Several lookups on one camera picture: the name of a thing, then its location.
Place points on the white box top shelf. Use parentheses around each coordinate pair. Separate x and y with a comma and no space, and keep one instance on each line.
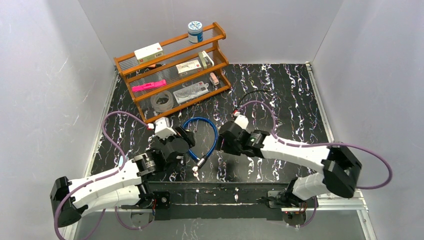
(149,53)

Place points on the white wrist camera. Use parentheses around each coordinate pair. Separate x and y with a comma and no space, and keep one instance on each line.
(162,128)
(241,120)

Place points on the white box shelf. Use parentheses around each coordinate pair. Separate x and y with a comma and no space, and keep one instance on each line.
(149,53)
(188,68)

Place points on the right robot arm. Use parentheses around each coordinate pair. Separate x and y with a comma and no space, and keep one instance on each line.
(336,168)

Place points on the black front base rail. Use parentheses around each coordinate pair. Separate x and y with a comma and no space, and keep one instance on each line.
(218,200)

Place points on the white box middle shelf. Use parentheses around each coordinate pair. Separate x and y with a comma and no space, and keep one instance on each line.
(188,68)

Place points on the packaged item bottom shelf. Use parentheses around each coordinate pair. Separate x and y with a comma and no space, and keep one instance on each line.
(191,92)

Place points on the blue cable bike lock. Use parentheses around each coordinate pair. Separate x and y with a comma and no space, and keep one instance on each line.
(200,161)

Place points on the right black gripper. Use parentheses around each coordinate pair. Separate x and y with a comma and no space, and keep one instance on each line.
(224,138)

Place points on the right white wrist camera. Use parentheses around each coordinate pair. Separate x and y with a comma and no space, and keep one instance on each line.
(241,120)

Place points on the blue lidded jar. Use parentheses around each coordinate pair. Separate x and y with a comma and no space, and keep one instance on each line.
(195,32)

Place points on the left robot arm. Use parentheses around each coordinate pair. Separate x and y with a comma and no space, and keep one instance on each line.
(71,199)

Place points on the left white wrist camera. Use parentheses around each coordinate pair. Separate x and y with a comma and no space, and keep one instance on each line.
(162,128)

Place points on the orange wooden shelf rack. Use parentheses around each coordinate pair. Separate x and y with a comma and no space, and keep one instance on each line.
(176,50)

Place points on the clear tape roll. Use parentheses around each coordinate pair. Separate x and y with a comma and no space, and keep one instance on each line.
(162,102)

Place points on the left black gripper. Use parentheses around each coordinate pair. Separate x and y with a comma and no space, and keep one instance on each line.
(187,135)

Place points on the pink plastic tool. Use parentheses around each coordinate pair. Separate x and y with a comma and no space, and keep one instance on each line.
(149,86)

